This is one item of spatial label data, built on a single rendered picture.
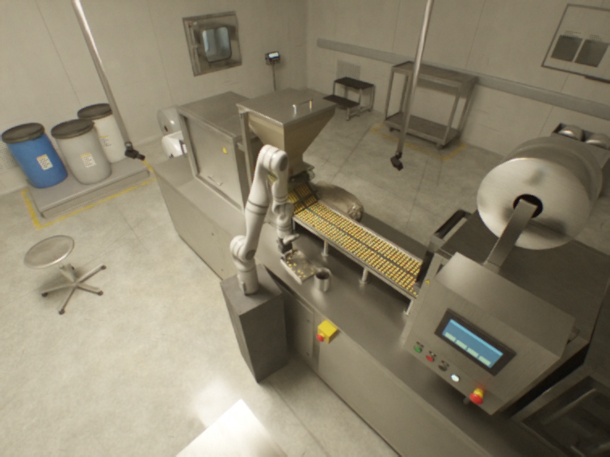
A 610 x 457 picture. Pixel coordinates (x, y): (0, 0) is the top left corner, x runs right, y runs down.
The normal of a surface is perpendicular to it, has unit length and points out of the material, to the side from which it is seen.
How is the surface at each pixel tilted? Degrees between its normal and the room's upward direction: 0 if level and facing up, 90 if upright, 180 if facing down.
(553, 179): 90
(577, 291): 0
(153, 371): 0
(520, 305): 0
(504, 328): 90
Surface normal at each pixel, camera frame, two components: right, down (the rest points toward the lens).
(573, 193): -0.72, 0.47
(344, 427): 0.00, -0.74
